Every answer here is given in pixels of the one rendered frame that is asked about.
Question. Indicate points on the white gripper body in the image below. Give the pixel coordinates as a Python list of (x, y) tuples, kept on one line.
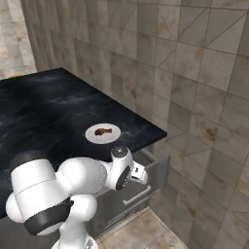
[(141, 175)]

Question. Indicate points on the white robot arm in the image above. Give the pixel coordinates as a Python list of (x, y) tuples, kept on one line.
[(78, 181)]

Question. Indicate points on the grey drawer front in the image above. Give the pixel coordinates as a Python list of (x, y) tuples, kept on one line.
[(136, 194)]

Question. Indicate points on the white round plate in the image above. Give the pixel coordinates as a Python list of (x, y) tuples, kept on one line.
[(103, 136)]

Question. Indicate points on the brown piece of meat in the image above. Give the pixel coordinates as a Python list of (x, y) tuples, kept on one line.
[(103, 131)]

